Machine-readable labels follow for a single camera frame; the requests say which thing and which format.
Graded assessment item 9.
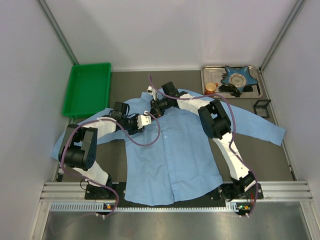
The light blue button shirt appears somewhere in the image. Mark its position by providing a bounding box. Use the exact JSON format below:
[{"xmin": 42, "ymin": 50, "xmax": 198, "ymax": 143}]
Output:
[{"xmin": 51, "ymin": 87, "xmax": 286, "ymax": 206}]

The black comb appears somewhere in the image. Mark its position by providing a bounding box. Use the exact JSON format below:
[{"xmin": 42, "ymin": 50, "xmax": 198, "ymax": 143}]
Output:
[{"xmin": 218, "ymin": 85, "xmax": 242, "ymax": 98}]

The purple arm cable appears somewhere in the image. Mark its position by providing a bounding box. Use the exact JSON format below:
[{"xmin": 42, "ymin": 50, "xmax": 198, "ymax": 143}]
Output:
[
  {"xmin": 59, "ymin": 111, "xmax": 162, "ymax": 218},
  {"xmin": 148, "ymin": 74, "xmax": 260, "ymax": 216}
]

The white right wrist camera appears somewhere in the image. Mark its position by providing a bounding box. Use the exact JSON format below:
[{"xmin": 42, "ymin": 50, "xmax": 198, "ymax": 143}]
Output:
[{"xmin": 146, "ymin": 85, "xmax": 158, "ymax": 100}]

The white slotted cable duct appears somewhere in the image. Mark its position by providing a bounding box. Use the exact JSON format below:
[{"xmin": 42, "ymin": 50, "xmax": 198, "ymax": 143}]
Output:
[{"xmin": 49, "ymin": 201, "xmax": 253, "ymax": 213}]

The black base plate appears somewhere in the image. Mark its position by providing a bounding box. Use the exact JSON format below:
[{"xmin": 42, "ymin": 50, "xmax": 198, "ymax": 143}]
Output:
[{"xmin": 84, "ymin": 181, "xmax": 264, "ymax": 208}]

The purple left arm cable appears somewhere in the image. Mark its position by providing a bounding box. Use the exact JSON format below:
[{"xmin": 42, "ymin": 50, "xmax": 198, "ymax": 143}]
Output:
[{"xmin": 59, "ymin": 111, "xmax": 162, "ymax": 218}]

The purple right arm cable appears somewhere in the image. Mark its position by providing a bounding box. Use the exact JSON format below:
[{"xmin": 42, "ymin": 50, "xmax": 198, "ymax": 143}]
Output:
[{"xmin": 148, "ymin": 74, "xmax": 260, "ymax": 216}]

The green plastic tray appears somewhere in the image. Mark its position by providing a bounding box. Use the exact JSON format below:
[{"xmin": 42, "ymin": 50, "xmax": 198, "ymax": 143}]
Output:
[{"xmin": 62, "ymin": 62, "xmax": 112, "ymax": 119}]

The silver metal tray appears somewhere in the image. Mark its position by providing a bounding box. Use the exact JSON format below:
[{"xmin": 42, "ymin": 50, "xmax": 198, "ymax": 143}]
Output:
[{"xmin": 201, "ymin": 65, "xmax": 263, "ymax": 99}]

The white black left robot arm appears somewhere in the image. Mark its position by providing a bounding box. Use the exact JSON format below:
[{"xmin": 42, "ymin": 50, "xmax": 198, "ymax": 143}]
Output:
[{"xmin": 58, "ymin": 102, "xmax": 152, "ymax": 194}]

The black brooch box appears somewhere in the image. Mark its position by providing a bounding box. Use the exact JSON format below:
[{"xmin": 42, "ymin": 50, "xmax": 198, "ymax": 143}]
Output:
[{"xmin": 253, "ymin": 99, "xmax": 272, "ymax": 119}]

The orange cup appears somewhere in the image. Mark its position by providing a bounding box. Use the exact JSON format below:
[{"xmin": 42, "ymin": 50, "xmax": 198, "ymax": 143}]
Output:
[{"xmin": 204, "ymin": 82, "xmax": 219, "ymax": 95}]

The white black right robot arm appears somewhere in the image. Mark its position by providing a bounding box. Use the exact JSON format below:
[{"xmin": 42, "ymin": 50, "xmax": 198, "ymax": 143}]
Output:
[{"xmin": 147, "ymin": 81, "xmax": 257, "ymax": 200}]

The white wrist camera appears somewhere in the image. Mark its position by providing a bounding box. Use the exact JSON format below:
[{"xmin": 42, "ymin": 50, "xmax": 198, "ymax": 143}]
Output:
[
  {"xmin": 137, "ymin": 114, "xmax": 152, "ymax": 129},
  {"xmin": 146, "ymin": 85, "xmax": 158, "ymax": 100}
]

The blue star-shaped dish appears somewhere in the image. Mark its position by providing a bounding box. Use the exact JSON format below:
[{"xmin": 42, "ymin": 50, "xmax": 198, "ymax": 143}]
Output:
[{"xmin": 220, "ymin": 66, "xmax": 258, "ymax": 93}]

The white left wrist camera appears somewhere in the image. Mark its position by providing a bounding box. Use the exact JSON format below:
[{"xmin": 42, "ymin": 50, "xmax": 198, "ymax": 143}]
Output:
[{"xmin": 137, "ymin": 114, "xmax": 152, "ymax": 129}]

